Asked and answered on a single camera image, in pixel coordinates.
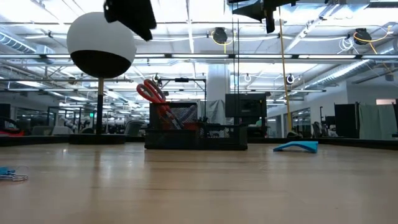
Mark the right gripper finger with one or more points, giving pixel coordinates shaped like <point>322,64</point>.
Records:
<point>252,9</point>

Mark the black mesh desk organizer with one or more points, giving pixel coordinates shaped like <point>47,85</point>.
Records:
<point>186,140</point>

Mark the white globe table lamp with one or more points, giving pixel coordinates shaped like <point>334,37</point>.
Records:
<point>99,40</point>

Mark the black cabinet panel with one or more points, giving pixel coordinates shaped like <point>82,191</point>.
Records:
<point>346,121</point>

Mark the blue sticky note pad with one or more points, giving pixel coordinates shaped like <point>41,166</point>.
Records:
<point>300,145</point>

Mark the pale green cloth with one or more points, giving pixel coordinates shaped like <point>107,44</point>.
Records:
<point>377,121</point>

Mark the red cart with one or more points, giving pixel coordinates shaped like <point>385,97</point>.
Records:
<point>12,133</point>

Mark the small blue binder clip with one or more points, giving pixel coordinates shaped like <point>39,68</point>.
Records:
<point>7,171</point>

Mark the black metal rack frame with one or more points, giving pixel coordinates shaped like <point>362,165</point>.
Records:
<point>186,80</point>

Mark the black aluminium table frame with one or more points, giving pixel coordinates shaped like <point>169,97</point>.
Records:
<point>31,140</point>

